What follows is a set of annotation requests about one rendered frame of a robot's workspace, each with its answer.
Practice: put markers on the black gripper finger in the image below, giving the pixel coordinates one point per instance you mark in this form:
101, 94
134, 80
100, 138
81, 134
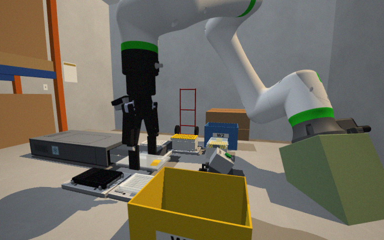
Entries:
152, 127
131, 126

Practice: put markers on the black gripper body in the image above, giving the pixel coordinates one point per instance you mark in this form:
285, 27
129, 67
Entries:
140, 88

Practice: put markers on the blue bin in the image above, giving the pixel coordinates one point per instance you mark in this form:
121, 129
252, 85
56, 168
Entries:
222, 130

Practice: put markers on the yellow waste bin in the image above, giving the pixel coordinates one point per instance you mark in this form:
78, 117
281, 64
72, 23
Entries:
182, 204

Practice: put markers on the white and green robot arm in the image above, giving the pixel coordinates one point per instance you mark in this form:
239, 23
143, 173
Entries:
300, 96

